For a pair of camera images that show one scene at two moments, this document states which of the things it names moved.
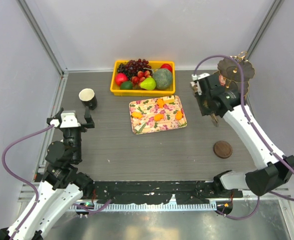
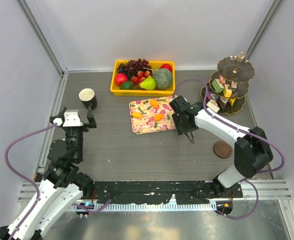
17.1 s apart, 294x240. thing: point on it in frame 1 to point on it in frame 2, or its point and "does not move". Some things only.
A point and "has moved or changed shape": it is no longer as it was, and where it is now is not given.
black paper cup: x=88 y=98 does not move
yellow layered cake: x=169 y=99 has moved or changed shape
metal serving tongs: x=214 y=117 has moved or changed shape
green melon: x=163 y=78 does not move
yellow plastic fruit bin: x=116 y=91 does not move
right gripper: x=204 y=111 to x=180 y=128
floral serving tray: x=153 y=115 does not move
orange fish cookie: x=136 y=114 does not move
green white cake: x=139 y=128 has moved or changed shape
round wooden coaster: x=222 y=149 does not move
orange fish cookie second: x=158 y=117 does not move
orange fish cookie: x=160 y=103 to x=154 y=103
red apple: x=120 y=78 does not move
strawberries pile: x=141 y=76 does not move
